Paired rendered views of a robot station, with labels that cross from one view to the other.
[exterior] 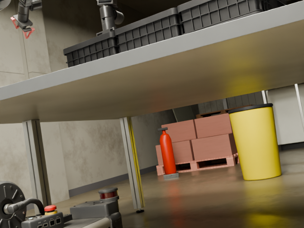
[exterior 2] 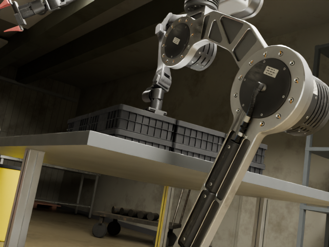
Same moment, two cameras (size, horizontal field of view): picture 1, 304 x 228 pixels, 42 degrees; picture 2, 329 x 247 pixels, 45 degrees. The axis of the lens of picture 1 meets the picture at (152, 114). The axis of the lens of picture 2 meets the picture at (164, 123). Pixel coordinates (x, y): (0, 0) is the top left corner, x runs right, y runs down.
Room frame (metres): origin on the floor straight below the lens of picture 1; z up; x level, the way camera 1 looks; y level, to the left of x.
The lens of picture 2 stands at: (0.79, 1.77, 0.55)
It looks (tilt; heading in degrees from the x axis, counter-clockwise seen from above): 11 degrees up; 297
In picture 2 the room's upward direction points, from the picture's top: 9 degrees clockwise
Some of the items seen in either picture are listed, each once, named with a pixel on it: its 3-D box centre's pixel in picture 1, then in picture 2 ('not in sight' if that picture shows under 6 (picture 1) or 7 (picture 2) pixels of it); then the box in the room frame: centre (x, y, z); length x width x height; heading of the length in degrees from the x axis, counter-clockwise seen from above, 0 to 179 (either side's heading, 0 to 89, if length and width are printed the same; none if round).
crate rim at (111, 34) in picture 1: (115, 48); (130, 118); (1.83, 0.12, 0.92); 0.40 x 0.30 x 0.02; 146
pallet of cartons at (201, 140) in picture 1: (198, 143); not in sight; (5.58, -0.57, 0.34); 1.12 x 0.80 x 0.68; 61
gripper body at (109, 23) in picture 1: (108, 27); (155, 107); (1.70, 0.12, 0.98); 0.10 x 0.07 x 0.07; 55
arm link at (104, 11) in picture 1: (107, 13); (156, 94); (1.71, 0.12, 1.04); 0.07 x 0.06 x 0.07; 154
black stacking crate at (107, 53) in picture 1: (117, 59); (129, 128); (1.83, 0.12, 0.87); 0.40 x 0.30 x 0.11; 146
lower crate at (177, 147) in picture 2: not in sight; (176, 160); (1.67, -0.13, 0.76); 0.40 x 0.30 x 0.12; 146
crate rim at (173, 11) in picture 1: (169, 29); (180, 132); (1.67, -0.13, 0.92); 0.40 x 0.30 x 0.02; 146
